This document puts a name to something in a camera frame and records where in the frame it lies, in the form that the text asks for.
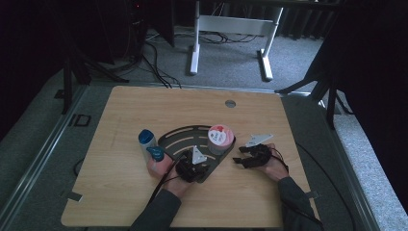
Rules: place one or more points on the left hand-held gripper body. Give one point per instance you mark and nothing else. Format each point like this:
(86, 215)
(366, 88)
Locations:
(186, 168)

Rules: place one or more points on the black metal stand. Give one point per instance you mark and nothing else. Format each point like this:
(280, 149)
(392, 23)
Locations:
(67, 86)
(332, 106)

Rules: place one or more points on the grey bottle with blue cap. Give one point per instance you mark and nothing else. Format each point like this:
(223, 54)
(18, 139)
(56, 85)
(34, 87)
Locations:
(147, 142)

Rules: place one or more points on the metal floor rail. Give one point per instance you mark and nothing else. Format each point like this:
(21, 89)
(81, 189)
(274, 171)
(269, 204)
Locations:
(41, 154)
(352, 179)

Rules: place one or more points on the person's left hand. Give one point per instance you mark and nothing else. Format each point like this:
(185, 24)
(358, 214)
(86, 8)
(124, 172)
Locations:
(179, 187)

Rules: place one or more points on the grey tape strip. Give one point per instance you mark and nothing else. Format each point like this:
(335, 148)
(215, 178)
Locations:
(73, 196)
(312, 194)

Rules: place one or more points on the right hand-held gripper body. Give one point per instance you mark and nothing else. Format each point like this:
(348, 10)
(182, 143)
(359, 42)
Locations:
(261, 155)

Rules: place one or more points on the pink jar with white lid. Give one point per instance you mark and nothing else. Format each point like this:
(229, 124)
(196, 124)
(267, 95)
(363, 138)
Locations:
(220, 138)

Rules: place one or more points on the dark computer tower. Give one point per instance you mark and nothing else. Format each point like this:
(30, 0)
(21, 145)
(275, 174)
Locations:
(136, 29)

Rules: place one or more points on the white desk frame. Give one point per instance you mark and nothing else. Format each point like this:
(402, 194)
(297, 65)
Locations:
(234, 25)

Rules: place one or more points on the pink pump bottle blue cap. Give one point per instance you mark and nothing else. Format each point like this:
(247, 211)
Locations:
(158, 166)

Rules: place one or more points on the person's right hand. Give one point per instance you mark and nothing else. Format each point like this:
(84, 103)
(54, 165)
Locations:
(277, 168)

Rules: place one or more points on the dark curtain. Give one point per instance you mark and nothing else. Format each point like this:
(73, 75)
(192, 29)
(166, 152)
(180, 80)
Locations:
(378, 80)
(25, 48)

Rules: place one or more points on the black slotted corner shelf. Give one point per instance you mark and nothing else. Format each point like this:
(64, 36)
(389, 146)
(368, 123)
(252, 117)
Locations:
(183, 141)

